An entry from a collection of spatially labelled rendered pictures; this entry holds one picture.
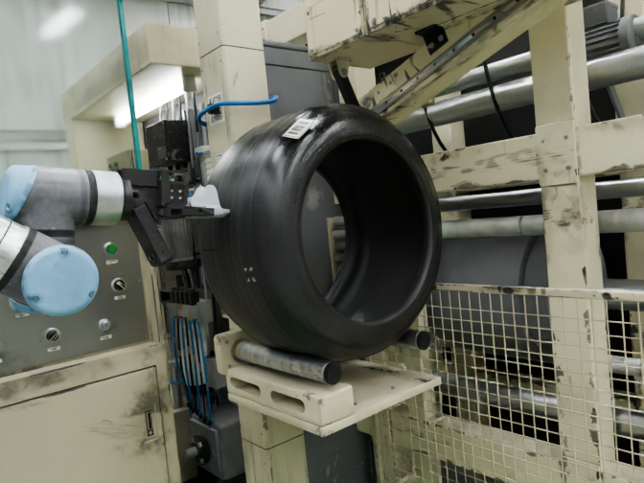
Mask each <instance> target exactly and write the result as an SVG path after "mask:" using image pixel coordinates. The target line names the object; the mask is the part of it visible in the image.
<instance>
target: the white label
mask: <svg viewBox="0 0 644 483"><path fill-rule="evenodd" d="M315 122H316V120H311V119H304V118H299V119H298V120H297V121H296V122H295V123H294V124H293V125H292V126H291V127H290V128H289V129H288V130H287V131H286V132H285V133H284V134H283V135H282V136H285V137H289V138H295V139H299V138H300V137H301V136H302V135H303V134H304V133H305V132H306V131H307V130H308V129H309V128H310V127H311V126H312V125H313V124H314V123H315Z"/></svg>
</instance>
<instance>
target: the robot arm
mask: <svg viewBox="0 0 644 483"><path fill-rule="evenodd" d="M170 173H183V182H182V175H176V176H174V175H170ZM189 185H190V172H179V171H168V170H160V171H150V170H138V169H128V168H121V169H120V170H117V171H116V172H107V171H94V170H78V169H65V168H54V167H42V166H38V165H31V166H27V165H12V166H10V167H8V168H7V169H6V170H5V172H4V174H3V177H2V181H1V185H0V293H1V294H3V295H5V296H8V297H9V299H10V306H11V308H12V309H13V310H14V311H20V312H23V313H36V314H40V313H41V314H43V315H47V316H66V315H70V314H73V313H76V312H78V311H81V310H82V309H83V308H85V307H86V306H87V305H88V304H89V303H90V302H91V301H92V299H93V298H94V296H95V294H96V292H97V290H98V286H99V272H98V269H97V267H96V265H95V263H94V262H93V260H92V259H91V258H90V256H89V255H88V254H87V253H86V252H84V251H83V250H81V249H79V248H77V247H76V246H75V230H76V229H75V225H86V226H88V225H106V226H114V225H116V224H117V223H118V222H119V221H120V220H127V221H128V223H129V225H130V227H131V229H132V231H133V233H134V234H135V236H136V238H137V240H138V242H139V243H140V245H141V247H142V249H143V251H144V252H145V254H146V257H147V259H148V261H149V263H150V265H151V266H153V267H158V266H164V265H166V264H168V263H170V262H171V261H172V260H173V257H172V255H171V253H170V250H169V248H168V247H167V245H166V244H165V242H164V240H163V238H162V236H161V234H160V232H159V230H158V228H157V226H156V224H155V222H154V219H207V218H223V217H224V216H226V215H228V214H229V213H230V210H228V209H222V208H221V207H220V205H219V197H218V193H217V189H216V187H215V186H213V185H207V186H206V187H205V188H204V187H198V188H196V190H195V194H194V195H193V196H192V197H188V194H189Z"/></svg>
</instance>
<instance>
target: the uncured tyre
mask: <svg viewBox="0 0 644 483"><path fill-rule="evenodd" d="M299 118H304V119H311V120H316V122H315V123H314V124H313V125H312V126H311V127H310V128H309V129H308V130H307V131H306V132H305V133H304V134H303V135H302V136H301V137H300V138H299V139H295V138H289V137H285V136H282V135H283V134H284V133H285V132H286V131H287V130H288V129H289V128H290V127H291V126H292V125H293V124H294V123H295V122H296V121H297V120H298V119H299ZM315 171H317V172H318V173H319V174H321V175H322V176H323V178H324V179H325V180H326V181H327V182H328V183H329V185H330V186H331V188H332V189H333V192H334V193H335V195H336V197H337V200H338V202H339V205H340V207H341V211H342V214H343V217H344V223H345V234H346V241H345V251H344V257H343V261H342V264H341V268H340V269H339V272H338V274H337V276H336V278H335V280H334V282H333V284H332V286H331V287H330V288H329V290H328V291H327V292H326V293H325V294H324V295H323V296H322V295H321V294H320V292H319V291H318V289H317V287H316V285H315V284H314V282H313V280H312V277H311V275H310V272H309V269H308V266H307V263H306V259H305V255H304V250H303V244H302V231H301V224H302V211H303V205H304V200H305V196H306V192H307V189H308V187H309V184H310V182H311V178H312V176H313V174H314V172H315ZM207 185H213V186H215V187H216V189H217V193H218V200H219V205H220V207H221V208H222V209H228V210H230V213H229V214H228V215H226V216H224V217H223V218H200V219H199V221H198V243H199V252H200V258H201V262H202V266H203V270H204V273H205V276H206V279H207V282H208V284H209V287H210V289H211V291H212V292H213V294H214V296H215V298H216V299H217V301H218V303H219V305H220V306H221V308H222V309H223V310H224V312H225V313H226V314H227V315H228V316H229V318H230V319H231V320H232V321H233V322H234V323H235V324H236V325H237V326H239V327H240V328H241V329H242V330H243V331H244V332H246V333H247V334H248V335H250V336H251V337H253V338H254V339H256V340H257V341H259V342H261V343H263V344H264V345H267V346H269V347H272V348H276V349H280V350H284V351H289V352H293V353H297V354H301V355H306V356H310V357H318V358H323V359H326V360H332V361H347V360H353V359H358V358H364V357H369V356H372V355H375V354H377V353H379V352H381V351H383V350H385V349H386V348H388V347H389V346H391V345H392V344H393V343H395V342H396V341H397V340H398V339H399V338H401V337H402V336H403V335H404V333H405V332H406V331H407V330H408V329H409V328H410V326H411V325H412V324H413V322H414V321H415V319H416V318H417V317H418V315H419V314H420V312H421V311H422V309H423V308H424V306H425V304H426V301H427V300H428V297H429V295H430V293H431V292H432V289H433V286H434V284H435V281H436V277H437V273H438V269H439V265H440V260H441V252H442V218H441V211H440V205H439V200H438V196H437V193H436V190H435V186H434V183H433V181H432V178H431V175H430V173H429V171H428V169H427V167H426V164H425V162H424V160H423V158H422V157H421V155H420V154H419V153H418V152H417V150H416V149H415V148H414V146H413V145H412V144H411V143H410V142H409V141H408V139H407V138H406V137H405V136H404V135H403V133H402V132H401V131H400V130H399V129H398V128H397V127H396V126H394V125H393V124H392V123H391V122H390V121H388V120H387V119H386V118H384V117H383V116H381V115H379V114H378V113H377V112H375V111H373V110H371V109H368V108H365V107H362V106H359V105H354V104H345V103H322V104H318V105H314V106H311V107H308V108H305V109H302V110H299V111H296V112H293V113H291V114H288V115H286V116H283V117H280V118H277V119H274V120H271V121H268V122H265V123H263V124H261V125H258V126H255V127H254V128H252V129H250V130H249V131H247V132H246V133H245V134H244V135H243V136H242V137H241V138H239V139H238V140H237V141H236V142H235V143H234V144H233V145H232V146H231V148H230V149H229V150H228V151H227V152H226V153H224V155H223V156H222V157H221V159H220V160H219V161H218V163H217V165H216V167H215V168H214V170H213V172H212V174H211V176H210V178H209V181H208V183H207ZM202 249H218V251H202ZM243 265H254V270H255V273H256V277H257V280H258V284H254V285H248V284H247V282H246V279H245V275H244V272H243V268H242V266H243ZM274 341H277V342H281V343H283V344H284V345H286V347H283V346H280V345H278V344H277V343H275V342H274Z"/></svg>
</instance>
